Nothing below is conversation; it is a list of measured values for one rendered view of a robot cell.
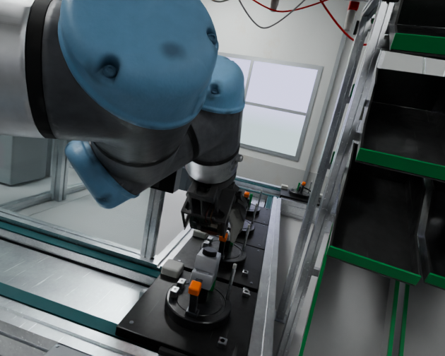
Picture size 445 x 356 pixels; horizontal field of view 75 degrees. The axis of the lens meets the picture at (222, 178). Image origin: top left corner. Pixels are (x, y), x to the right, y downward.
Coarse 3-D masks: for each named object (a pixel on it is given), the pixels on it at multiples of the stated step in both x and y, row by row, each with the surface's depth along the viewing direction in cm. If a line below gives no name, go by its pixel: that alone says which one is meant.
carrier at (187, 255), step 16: (192, 240) 92; (208, 240) 88; (176, 256) 81; (192, 256) 82; (224, 256) 81; (240, 256) 84; (256, 256) 91; (224, 272) 78; (240, 272) 80; (256, 272) 81; (256, 288) 74
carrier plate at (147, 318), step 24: (168, 288) 66; (240, 288) 72; (144, 312) 57; (240, 312) 63; (120, 336) 53; (144, 336) 52; (168, 336) 53; (192, 336) 54; (216, 336) 55; (240, 336) 57
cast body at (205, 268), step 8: (208, 248) 60; (200, 256) 58; (208, 256) 59; (216, 256) 60; (200, 264) 59; (208, 264) 58; (216, 264) 58; (192, 272) 58; (200, 272) 58; (208, 272) 58; (216, 272) 61; (208, 280) 57; (208, 288) 57
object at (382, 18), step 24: (360, 24) 64; (384, 24) 49; (360, 48) 65; (360, 72) 51; (360, 96) 52; (336, 120) 69; (336, 168) 54; (312, 192) 73; (336, 192) 55; (312, 216) 74; (312, 240) 58; (312, 264) 59; (288, 288) 79; (288, 312) 63; (288, 336) 63
